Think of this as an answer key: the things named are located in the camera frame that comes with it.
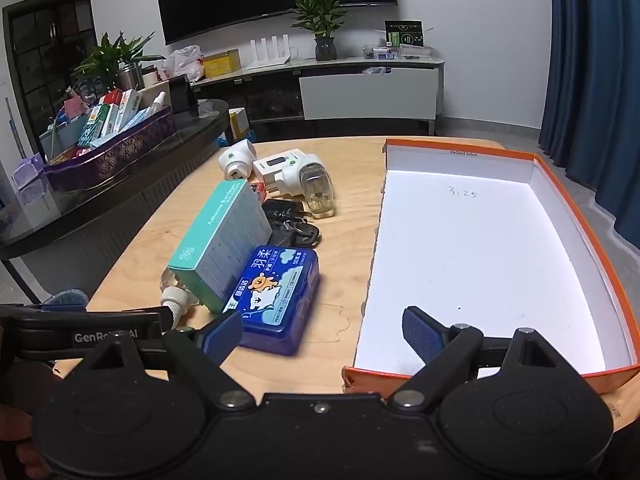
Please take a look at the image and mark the potted plant in dark vase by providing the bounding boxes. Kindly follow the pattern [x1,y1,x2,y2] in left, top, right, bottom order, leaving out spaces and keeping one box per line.
[289,0,358,62]

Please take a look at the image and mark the black green display box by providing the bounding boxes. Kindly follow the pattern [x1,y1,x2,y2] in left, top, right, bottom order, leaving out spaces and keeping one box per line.
[384,20,425,48]

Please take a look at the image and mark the clear refill bottle white cap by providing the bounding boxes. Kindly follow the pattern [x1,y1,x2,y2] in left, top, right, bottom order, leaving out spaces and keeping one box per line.
[159,267,203,331]

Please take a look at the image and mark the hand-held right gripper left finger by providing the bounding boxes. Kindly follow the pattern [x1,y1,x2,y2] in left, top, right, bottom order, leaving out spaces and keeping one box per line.
[82,310,258,409]

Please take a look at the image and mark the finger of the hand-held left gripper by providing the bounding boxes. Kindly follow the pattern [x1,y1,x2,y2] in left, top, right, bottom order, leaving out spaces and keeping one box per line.
[42,288,90,311]

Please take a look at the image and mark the purple patterned tray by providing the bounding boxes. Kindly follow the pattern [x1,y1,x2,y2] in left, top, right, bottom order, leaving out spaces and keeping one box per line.
[42,105,177,192]

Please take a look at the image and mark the dark glass door cabinet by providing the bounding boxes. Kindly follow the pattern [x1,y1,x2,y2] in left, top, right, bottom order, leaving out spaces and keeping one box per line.
[2,0,98,156]

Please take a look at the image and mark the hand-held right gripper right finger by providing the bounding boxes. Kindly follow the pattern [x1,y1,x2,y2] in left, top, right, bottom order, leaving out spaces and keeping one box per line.
[389,305,558,409]

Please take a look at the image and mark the white yellow cardboard box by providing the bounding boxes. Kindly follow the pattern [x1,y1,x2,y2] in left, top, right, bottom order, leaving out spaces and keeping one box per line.
[227,107,251,141]

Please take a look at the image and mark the orange white cardboard box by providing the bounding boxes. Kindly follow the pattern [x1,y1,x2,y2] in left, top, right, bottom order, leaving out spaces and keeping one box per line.
[341,137,640,396]

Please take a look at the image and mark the white router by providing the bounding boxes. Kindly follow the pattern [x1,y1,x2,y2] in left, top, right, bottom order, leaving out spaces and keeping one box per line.
[245,34,292,71]

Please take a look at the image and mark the white power adapter box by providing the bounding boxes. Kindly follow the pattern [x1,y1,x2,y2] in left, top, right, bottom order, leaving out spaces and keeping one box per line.
[252,148,307,196]

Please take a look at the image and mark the beige cardboard box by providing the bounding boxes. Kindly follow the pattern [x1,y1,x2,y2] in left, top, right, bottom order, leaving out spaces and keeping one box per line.
[140,67,168,91]

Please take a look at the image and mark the clear plastic organizer boxes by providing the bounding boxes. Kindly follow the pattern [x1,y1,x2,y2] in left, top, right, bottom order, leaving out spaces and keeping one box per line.
[362,42,433,61]

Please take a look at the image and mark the black glass table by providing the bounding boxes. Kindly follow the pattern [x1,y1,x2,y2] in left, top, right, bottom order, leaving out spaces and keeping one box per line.
[0,99,231,261]

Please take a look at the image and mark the teal bandage box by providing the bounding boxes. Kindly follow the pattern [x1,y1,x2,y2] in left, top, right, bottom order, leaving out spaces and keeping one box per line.
[166,178,273,315]

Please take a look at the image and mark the white plastic bag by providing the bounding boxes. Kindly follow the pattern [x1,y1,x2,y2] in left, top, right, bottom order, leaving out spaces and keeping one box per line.
[159,45,206,82]

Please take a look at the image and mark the blue curtain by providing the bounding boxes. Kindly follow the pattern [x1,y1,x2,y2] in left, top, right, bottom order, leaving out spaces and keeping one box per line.
[537,0,640,251]

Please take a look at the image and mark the white repellent plug with bottle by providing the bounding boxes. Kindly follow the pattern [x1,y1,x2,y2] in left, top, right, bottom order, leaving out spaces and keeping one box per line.
[280,152,337,220]

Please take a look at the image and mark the lavender small box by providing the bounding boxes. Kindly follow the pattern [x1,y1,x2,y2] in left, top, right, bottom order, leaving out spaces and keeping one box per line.
[12,155,48,191]

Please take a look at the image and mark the blue floss pick case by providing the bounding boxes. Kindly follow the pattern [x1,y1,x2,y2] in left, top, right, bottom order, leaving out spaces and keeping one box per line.
[227,246,321,357]

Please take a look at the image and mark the person's left hand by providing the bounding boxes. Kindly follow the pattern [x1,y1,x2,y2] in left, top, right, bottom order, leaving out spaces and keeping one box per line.
[0,395,36,480]

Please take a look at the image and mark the white tv cabinet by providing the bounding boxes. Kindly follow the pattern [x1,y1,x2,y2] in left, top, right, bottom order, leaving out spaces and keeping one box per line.
[190,55,446,136]

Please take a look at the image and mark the white plug-in heater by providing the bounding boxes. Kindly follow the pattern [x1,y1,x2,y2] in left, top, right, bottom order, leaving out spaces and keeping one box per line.
[218,140,257,181]

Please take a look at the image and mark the black display stand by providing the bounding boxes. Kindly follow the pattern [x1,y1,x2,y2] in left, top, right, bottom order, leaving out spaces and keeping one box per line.
[167,74,198,111]

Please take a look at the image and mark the black power adapter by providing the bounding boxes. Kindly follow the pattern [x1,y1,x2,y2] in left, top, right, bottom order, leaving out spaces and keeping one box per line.
[261,198,306,223]

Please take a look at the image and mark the large leafy potted plant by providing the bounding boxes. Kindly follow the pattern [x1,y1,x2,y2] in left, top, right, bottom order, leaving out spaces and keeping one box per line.
[72,31,166,91]

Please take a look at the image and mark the black car key fob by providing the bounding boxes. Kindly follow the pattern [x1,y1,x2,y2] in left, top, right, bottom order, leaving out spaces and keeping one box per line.
[267,217,323,250]

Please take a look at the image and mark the pile of medicine boxes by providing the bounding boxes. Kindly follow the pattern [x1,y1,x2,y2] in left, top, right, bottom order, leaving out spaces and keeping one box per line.
[47,87,173,161]

